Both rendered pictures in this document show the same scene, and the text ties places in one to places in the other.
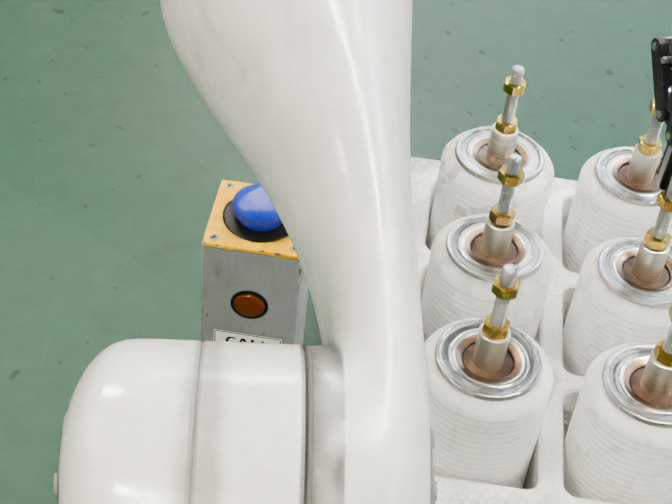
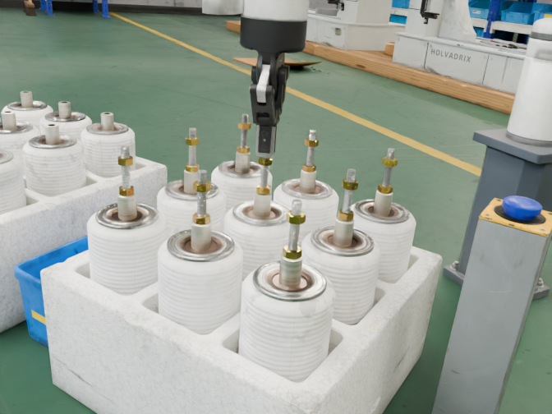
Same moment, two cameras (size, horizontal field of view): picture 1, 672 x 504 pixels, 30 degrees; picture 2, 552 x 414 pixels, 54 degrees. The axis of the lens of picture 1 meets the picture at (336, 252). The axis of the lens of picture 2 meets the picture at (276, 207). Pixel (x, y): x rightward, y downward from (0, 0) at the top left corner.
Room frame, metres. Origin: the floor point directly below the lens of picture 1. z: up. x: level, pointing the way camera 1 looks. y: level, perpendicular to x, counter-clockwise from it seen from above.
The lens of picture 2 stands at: (1.27, 0.08, 0.54)
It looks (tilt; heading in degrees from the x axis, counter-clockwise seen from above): 23 degrees down; 208
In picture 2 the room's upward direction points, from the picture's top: 5 degrees clockwise
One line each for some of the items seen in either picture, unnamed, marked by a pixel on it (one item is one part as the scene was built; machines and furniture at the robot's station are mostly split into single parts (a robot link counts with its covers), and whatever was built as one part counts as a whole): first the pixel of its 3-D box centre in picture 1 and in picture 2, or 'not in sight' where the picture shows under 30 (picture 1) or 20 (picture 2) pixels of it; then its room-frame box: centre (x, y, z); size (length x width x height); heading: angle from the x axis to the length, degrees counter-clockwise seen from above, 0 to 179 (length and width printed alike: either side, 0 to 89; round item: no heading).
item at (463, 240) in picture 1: (494, 248); (342, 241); (0.73, -0.12, 0.25); 0.08 x 0.08 x 0.01
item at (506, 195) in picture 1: (506, 196); (347, 200); (0.73, -0.12, 0.30); 0.01 x 0.01 x 0.08
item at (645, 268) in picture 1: (650, 259); (262, 204); (0.72, -0.24, 0.26); 0.02 x 0.02 x 0.03
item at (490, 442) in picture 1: (468, 441); (371, 269); (0.61, -0.11, 0.16); 0.10 x 0.10 x 0.18
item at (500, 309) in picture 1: (500, 308); (387, 176); (0.61, -0.11, 0.30); 0.01 x 0.01 x 0.08
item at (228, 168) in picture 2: not in sight; (242, 170); (0.59, -0.35, 0.25); 0.08 x 0.08 x 0.01
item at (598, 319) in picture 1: (618, 352); (257, 274); (0.72, -0.24, 0.16); 0.10 x 0.10 x 0.18
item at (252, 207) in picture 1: (261, 211); (520, 209); (0.66, 0.05, 0.32); 0.04 x 0.04 x 0.02
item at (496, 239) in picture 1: (497, 236); (343, 231); (0.73, -0.12, 0.26); 0.02 x 0.02 x 0.03
